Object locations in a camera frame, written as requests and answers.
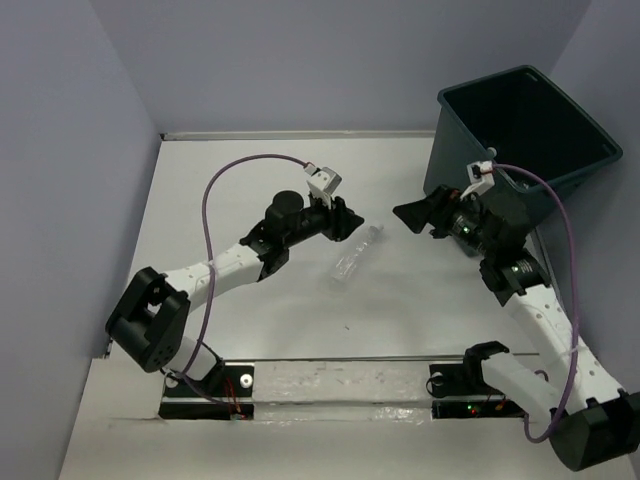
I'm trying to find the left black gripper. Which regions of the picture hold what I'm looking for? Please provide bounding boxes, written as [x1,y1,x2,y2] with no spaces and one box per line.
[283,193,363,249]

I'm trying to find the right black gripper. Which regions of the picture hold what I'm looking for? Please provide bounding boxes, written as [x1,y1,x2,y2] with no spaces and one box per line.
[393,184,498,258]

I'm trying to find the clear crushed bottle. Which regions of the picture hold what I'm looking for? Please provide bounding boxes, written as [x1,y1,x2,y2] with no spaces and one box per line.
[327,223,385,292]

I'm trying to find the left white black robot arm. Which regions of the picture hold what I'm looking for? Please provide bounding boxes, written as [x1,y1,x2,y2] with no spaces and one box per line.
[105,190,364,395]

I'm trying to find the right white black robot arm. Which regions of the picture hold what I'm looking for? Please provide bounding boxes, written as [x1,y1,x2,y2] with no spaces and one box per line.
[393,185,639,471]

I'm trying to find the dark green plastic bin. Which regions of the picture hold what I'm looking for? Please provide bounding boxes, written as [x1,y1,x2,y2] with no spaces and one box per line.
[423,65,623,232]

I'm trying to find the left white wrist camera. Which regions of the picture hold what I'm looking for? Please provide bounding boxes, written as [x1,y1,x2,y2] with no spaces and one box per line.
[305,164,342,209]

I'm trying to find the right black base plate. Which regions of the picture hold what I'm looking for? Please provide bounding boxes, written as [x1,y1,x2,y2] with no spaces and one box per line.
[425,363,524,420]

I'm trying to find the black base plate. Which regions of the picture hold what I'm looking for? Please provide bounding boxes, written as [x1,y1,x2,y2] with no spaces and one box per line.
[158,362,255,421]
[425,363,524,420]

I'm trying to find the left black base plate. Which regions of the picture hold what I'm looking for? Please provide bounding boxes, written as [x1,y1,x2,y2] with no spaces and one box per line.
[158,362,255,421]

